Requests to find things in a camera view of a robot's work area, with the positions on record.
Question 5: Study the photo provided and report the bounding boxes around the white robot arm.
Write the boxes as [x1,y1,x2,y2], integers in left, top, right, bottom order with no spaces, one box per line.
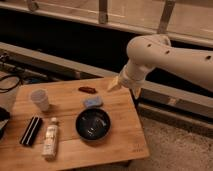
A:
[108,34,213,98]

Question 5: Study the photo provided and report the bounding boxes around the black rectangular box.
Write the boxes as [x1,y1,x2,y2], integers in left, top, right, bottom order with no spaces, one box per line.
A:
[19,117,43,146]

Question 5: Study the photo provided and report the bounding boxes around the black cable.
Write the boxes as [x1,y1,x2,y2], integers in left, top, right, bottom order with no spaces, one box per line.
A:
[0,73,24,94]

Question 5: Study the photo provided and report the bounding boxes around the black object at left edge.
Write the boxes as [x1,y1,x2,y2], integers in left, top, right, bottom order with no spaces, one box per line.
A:
[0,107,10,139]

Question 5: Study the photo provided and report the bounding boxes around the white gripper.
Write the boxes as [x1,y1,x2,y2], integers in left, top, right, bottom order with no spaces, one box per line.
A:
[107,65,146,99]

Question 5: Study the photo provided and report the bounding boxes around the blue sponge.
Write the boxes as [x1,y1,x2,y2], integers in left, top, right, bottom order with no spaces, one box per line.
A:
[83,96,103,108]

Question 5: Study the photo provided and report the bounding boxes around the white plastic bottle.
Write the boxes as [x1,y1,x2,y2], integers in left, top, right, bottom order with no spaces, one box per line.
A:
[42,117,59,160]

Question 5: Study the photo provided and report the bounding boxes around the metal rail frame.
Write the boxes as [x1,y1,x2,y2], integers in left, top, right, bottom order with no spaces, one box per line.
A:
[0,42,213,118]

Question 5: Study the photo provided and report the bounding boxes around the dark ceramic bowl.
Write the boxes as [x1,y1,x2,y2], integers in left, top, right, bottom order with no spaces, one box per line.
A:
[75,108,111,141]

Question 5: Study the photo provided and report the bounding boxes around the wooden table board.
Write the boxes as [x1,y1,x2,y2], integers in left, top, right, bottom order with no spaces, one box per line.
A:
[0,78,149,171]

